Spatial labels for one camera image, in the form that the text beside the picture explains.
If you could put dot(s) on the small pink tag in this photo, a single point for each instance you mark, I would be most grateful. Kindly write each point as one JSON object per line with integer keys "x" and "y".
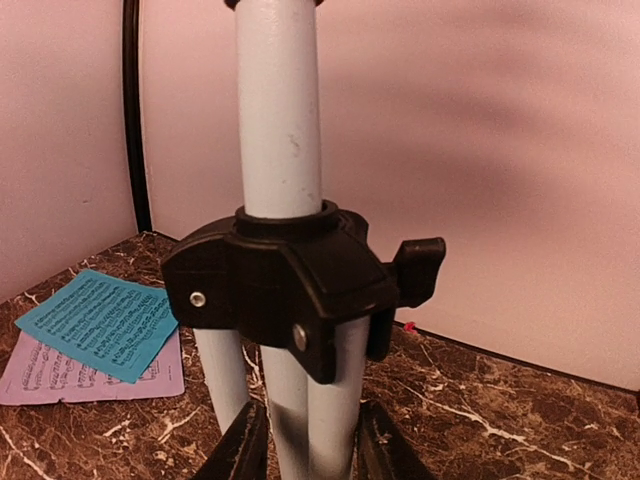
{"x": 410, "y": 327}

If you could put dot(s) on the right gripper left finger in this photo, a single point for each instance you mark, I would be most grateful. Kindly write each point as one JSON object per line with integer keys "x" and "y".
{"x": 241, "y": 453}

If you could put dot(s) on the grey folding music stand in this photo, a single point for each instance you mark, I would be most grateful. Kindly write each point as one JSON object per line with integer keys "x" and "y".
{"x": 285, "y": 298}

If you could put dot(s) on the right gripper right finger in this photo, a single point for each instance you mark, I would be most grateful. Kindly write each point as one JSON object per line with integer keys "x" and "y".
{"x": 382, "y": 451}

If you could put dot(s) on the blue sheet music page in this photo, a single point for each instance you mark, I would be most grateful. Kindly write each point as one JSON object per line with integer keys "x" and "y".
{"x": 114, "y": 326}

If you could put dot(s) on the left black frame post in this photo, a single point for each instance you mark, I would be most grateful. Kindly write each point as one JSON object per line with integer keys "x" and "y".
{"x": 132, "y": 114}

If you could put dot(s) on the purple sheet music page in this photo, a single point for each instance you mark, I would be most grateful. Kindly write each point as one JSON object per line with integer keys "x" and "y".
{"x": 37, "y": 374}

